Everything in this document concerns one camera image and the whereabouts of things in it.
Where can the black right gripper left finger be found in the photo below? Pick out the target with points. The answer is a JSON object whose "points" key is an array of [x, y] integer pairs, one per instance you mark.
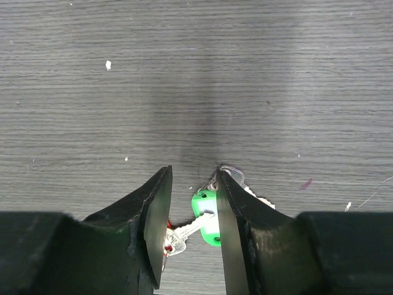
{"points": [[116, 250]]}

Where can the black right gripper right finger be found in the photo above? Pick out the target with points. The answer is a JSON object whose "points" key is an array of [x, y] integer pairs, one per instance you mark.
{"points": [[317, 252]]}

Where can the silver key on red tag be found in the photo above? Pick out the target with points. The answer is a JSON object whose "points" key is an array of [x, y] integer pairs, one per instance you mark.
{"points": [[182, 233]]}

